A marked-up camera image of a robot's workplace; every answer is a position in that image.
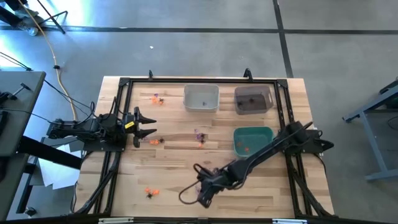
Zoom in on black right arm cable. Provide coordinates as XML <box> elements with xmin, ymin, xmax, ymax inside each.
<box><xmin>178</xmin><ymin>163</ymin><xmax>206</xmax><ymax>205</ymax></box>

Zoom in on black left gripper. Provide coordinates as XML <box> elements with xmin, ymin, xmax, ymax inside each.
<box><xmin>123</xmin><ymin>107</ymin><xmax>157</xmax><ymax>148</ymax></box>

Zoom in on black aluminium rig frame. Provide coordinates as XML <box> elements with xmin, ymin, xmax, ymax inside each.
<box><xmin>73</xmin><ymin>76</ymin><xmax>335</xmax><ymax>218</ymax></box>

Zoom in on silver bracket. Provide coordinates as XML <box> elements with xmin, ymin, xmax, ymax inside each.
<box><xmin>98</xmin><ymin>217</ymin><xmax>135</xmax><ymax>224</ymax></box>
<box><xmin>272</xmin><ymin>218</ymin><xmax>308</xmax><ymax>224</ymax></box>

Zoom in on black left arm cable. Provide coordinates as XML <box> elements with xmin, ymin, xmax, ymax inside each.
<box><xmin>88</xmin><ymin>96</ymin><xmax>125</xmax><ymax>125</ymax></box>

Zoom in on black desk clamp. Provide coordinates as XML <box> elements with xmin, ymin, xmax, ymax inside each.
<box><xmin>0</xmin><ymin>82</ymin><xmax>32</xmax><ymax>105</ymax></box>

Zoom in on white paper sheets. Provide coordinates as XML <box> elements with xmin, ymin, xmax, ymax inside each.
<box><xmin>37</xmin><ymin>144</ymin><xmax>85</xmax><ymax>190</ymax></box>

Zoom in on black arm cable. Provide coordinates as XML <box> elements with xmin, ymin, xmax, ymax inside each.
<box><xmin>88</xmin><ymin>96</ymin><xmax>125</xmax><ymax>125</ymax></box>
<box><xmin>178</xmin><ymin>163</ymin><xmax>206</xmax><ymax>205</ymax></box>

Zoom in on teal plastic bin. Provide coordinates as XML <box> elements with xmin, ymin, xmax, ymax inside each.
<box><xmin>233</xmin><ymin>126</ymin><xmax>275</xmax><ymax>158</ymax></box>

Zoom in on grey metal table frame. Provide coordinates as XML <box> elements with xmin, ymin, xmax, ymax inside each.
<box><xmin>341</xmin><ymin>77</ymin><xmax>398</xmax><ymax>182</ymax></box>

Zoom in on white plastic bin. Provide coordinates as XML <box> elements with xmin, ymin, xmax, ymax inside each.
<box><xmin>182</xmin><ymin>83</ymin><xmax>220</xmax><ymax>113</ymax></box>

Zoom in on grey translucent plastic bin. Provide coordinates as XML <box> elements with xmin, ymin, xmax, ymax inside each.
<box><xmin>233</xmin><ymin>85</ymin><xmax>274</xmax><ymax>116</ymax></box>

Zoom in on black side table base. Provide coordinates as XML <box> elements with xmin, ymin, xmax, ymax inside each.
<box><xmin>14</xmin><ymin>135</ymin><xmax>83</xmax><ymax>217</ymax></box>

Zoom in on yellow extension cable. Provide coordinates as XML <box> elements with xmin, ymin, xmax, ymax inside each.
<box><xmin>17</xmin><ymin>0</ymin><xmax>78</xmax><ymax>123</ymax></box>

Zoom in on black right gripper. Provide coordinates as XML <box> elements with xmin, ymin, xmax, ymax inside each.
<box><xmin>198</xmin><ymin>169</ymin><xmax>229</xmax><ymax>208</ymax></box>

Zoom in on black floor stand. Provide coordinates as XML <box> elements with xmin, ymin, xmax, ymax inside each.
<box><xmin>0</xmin><ymin>0</ymin><xmax>68</xmax><ymax>35</ymax></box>

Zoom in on grey side table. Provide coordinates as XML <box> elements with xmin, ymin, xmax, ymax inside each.
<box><xmin>0</xmin><ymin>70</ymin><xmax>47</xmax><ymax>158</ymax></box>

